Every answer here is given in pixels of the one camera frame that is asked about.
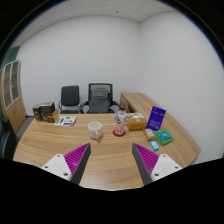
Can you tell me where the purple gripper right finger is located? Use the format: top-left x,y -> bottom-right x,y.
131,142 -> 184,186

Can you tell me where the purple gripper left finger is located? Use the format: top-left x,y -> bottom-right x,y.
42,142 -> 92,186

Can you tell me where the clear plastic water bottle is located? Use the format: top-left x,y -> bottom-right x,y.
114,106 -> 127,134

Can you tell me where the small blue packet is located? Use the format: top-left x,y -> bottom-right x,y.
149,141 -> 159,151

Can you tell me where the tan snack packet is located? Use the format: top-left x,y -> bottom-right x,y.
144,129 -> 156,141

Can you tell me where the green packet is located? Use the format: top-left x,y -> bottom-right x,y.
154,129 -> 174,145

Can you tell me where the red round coaster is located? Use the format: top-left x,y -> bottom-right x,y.
112,129 -> 125,137

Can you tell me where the white ceramic mug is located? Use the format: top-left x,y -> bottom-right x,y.
88,121 -> 102,140

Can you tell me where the orange brown box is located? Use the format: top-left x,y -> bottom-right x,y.
127,118 -> 147,131

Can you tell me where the white green leaflet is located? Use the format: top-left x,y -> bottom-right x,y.
55,116 -> 77,126

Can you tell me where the purple standing card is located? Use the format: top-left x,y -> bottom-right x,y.
147,106 -> 166,131

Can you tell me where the dark cardboard box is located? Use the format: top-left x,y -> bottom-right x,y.
32,102 -> 58,123

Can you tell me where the wooden side desk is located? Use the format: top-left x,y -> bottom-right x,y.
120,92 -> 152,116

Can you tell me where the black office chair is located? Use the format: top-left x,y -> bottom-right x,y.
58,85 -> 80,114

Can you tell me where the grey mesh office chair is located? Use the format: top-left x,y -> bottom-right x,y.
80,83 -> 120,114

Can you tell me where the black chair at left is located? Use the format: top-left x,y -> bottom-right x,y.
0,118 -> 18,160

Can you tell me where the wooden glass-door cabinet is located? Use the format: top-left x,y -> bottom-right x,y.
1,60 -> 26,133

